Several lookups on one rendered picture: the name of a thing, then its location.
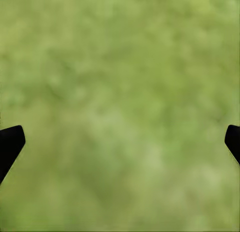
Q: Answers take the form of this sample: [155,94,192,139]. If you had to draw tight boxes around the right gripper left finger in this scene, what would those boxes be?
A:
[0,125,26,184]

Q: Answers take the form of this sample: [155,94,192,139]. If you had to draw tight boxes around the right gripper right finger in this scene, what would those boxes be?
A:
[224,125,240,164]

